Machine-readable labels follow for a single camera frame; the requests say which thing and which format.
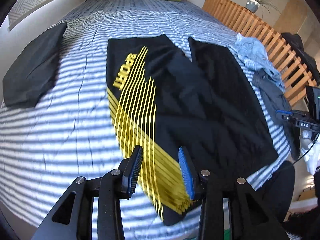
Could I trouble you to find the wooden slatted bed rail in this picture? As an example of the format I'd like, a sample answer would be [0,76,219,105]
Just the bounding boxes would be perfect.
[202,0,316,106]

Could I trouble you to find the black yellow sport shorts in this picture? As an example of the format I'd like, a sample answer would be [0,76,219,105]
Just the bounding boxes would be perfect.
[106,35,278,226]

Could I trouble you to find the potted plant white pot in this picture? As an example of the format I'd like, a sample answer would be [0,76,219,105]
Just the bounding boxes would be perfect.
[245,0,280,16]

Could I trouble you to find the dark grey crumpled garment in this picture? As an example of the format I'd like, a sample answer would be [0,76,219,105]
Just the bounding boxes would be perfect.
[252,69,300,161]

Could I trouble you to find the light blue denim shirt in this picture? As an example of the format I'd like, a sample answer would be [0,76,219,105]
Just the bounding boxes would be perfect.
[231,33,285,92]

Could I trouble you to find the black garment on rail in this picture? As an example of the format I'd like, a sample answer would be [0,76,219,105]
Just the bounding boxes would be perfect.
[281,33,319,86]

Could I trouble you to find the blue white striped bedsheet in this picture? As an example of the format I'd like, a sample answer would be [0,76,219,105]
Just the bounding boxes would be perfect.
[1,0,295,239]

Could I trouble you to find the right white gloved hand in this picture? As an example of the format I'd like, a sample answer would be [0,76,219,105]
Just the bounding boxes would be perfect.
[300,129,319,175]

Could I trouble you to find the folded dark grey garment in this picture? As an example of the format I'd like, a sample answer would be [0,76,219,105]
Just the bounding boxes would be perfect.
[2,23,67,108]

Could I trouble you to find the black cable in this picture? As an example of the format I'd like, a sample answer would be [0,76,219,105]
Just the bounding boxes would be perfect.
[291,132,320,167]

